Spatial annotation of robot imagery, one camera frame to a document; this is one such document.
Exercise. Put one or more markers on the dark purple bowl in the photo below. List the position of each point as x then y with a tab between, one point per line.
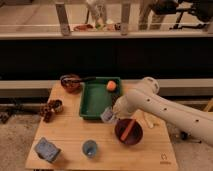
135	135

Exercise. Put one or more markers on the orange carrot stick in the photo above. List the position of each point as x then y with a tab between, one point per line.
127	130

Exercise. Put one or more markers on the light blue grey towel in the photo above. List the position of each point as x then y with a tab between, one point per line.
108	116

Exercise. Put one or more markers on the blue sponge block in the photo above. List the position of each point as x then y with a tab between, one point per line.
46	150

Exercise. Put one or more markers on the orange ball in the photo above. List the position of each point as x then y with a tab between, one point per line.
111	86

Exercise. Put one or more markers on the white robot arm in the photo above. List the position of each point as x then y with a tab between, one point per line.
144	96

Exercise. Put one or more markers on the blue cup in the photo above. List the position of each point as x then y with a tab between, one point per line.
89	148

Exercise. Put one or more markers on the green plastic tray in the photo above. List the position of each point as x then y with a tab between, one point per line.
96	98

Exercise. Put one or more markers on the brown pot with handle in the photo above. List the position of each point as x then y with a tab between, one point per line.
72	82

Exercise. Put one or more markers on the small metal cup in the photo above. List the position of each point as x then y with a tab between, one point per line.
58	106

